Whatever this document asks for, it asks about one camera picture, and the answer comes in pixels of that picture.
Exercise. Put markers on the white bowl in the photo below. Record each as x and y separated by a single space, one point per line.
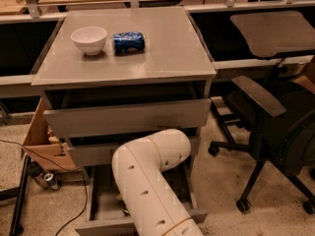
90 40

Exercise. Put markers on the bottle on floor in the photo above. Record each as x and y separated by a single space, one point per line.
34 170

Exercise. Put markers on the grey drawer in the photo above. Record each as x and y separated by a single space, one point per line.
131 118
106 215
88 154

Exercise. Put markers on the grey drawer cabinet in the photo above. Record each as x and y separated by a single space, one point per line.
173 66

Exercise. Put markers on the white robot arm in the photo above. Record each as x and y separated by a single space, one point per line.
137 168

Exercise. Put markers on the blue soda can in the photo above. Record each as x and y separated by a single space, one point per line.
128 42

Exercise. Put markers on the grey middle drawer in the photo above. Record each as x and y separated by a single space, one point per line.
88 154

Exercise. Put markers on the grey bottom drawer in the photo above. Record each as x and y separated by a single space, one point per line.
106 215

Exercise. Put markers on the black office chair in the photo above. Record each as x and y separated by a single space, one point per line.
279 115

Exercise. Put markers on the small can on floor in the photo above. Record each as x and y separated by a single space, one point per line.
51 181

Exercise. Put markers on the black stand leg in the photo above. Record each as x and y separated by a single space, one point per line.
18 194

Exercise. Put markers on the grey top drawer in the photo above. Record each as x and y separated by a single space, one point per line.
131 118

